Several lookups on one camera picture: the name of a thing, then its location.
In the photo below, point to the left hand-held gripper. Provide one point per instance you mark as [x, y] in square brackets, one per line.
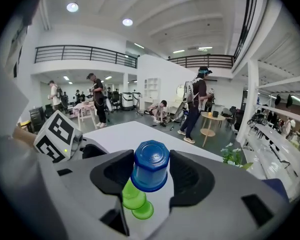
[57, 129]

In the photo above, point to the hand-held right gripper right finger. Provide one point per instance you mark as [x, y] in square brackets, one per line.
[215, 196]

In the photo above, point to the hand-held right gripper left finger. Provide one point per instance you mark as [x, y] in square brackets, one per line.
[85, 196]

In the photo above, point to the green paper cup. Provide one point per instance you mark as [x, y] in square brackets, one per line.
[133, 196]
[143, 212]

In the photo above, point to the blue paper cup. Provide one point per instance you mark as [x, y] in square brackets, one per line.
[151, 159]

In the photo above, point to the person's left forearm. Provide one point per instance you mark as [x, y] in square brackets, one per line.
[23, 136]

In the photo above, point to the artificial plant in cream pot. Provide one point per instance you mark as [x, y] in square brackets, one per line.
[232, 156]

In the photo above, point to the pink checked table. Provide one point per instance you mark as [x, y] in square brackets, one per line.
[85, 107]

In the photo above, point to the black office chair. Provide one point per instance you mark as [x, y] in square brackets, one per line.
[236, 119]
[115, 102]

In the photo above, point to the white wheeled machine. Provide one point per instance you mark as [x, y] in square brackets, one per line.
[127, 102]
[137, 99]

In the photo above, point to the blue chair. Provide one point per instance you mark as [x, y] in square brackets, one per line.
[275, 186]

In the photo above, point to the black drawer cabinet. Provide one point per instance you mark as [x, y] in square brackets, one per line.
[37, 119]

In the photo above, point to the round wooden table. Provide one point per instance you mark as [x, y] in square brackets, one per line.
[207, 132]

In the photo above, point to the yellow lidded bin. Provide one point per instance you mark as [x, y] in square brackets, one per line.
[26, 122]

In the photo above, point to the black cylinder speaker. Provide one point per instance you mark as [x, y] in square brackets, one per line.
[215, 114]

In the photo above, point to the small yellow jar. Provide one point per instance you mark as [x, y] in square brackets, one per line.
[210, 114]

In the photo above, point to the black tangled equipment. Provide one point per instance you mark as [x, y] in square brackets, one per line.
[257, 122]

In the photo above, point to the white open shelf cabinet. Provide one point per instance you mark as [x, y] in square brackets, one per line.
[152, 86]

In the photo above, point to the white dresser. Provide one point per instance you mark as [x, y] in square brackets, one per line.
[172, 105]

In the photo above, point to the black mezzanine railing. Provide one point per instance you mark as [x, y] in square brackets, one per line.
[91, 54]
[248, 14]
[205, 61]

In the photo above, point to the oval mirror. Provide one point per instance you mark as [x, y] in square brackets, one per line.
[180, 90]

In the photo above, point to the linear ceiling light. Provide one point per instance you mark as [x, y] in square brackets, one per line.
[178, 51]
[139, 45]
[205, 48]

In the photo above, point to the black hanging bag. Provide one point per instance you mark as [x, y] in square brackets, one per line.
[289, 101]
[278, 99]

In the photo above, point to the white linear light fixture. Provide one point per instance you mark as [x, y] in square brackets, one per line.
[297, 99]

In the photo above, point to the round ceiling lamp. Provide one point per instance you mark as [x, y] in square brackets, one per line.
[72, 7]
[127, 22]

